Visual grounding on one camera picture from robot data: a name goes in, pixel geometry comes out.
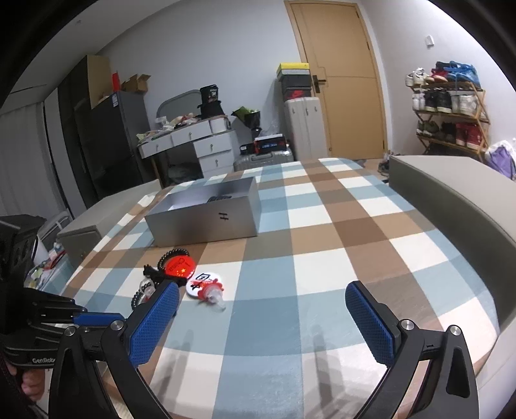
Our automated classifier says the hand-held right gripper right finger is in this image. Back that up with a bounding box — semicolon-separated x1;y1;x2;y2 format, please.
344;281;480;419

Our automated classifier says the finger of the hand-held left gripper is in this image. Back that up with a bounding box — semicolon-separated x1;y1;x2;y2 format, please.
25;288;88;316
30;312;125;336

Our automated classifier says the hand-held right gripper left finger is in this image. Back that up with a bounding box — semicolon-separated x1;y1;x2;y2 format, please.
48;281;180;419

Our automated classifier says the black and white bead bracelet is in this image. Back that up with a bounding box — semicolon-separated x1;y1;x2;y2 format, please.
130;280;156;310

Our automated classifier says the black charm keychain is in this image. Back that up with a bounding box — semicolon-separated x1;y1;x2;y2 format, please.
144;264;167;285

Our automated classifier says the white round badge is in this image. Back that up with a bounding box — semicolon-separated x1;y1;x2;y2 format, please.
186;272;222;299

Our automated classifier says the red round badge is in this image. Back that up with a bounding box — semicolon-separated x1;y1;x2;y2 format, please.
165;258;196;280

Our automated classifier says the red and clear pendant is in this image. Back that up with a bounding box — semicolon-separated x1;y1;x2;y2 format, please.
201;282;227;311

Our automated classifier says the grey rectangular box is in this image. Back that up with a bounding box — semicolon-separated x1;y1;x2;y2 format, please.
144;176;263;248

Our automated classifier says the person's left hand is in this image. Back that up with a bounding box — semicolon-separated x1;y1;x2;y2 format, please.
18;368;51;404

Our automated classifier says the floor clutter pile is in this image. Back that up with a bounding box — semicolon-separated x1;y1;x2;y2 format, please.
24;211;77;291

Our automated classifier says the white curtain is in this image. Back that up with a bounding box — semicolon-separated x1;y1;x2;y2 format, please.
0;93;87;222

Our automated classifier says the dark refrigerator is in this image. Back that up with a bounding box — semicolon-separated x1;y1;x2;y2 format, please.
74;91;156;202

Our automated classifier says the dark wardrobe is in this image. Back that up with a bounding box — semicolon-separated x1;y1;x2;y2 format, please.
58;54;101;194

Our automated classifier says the white desk with drawers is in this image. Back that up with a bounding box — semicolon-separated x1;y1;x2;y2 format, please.
138;119;239;186

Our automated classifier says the tall flat cardboard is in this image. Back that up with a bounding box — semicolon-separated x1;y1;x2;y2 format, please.
86;54;114;109

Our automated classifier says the grey flat suitcase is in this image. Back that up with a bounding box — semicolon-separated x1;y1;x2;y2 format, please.
233;149;295;172

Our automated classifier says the desk clutter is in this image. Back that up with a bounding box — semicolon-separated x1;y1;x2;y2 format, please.
137;115;202;142

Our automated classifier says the black box with red stripe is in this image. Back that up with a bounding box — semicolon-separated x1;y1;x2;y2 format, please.
254;136;288;154

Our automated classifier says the open cardboard box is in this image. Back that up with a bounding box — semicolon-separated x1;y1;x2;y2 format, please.
121;73;152;94

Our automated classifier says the wooden door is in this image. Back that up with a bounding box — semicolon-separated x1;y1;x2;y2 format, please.
284;0;388;160

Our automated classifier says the purple bag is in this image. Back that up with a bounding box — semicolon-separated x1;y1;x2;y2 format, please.
486;140;516;180

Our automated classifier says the arched grey mirror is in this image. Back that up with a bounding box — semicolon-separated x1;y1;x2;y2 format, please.
156;89;202;125

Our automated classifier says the black gift box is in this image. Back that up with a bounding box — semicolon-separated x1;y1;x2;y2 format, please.
197;84;225;120

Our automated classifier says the wooden shoe rack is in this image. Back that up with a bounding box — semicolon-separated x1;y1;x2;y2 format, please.
411;81;491;157

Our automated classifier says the grey shoe box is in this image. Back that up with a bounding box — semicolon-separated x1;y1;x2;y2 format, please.
278;76;315;92

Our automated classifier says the yellow and black shoe box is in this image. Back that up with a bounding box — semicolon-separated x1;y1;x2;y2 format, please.
276;62;310;77

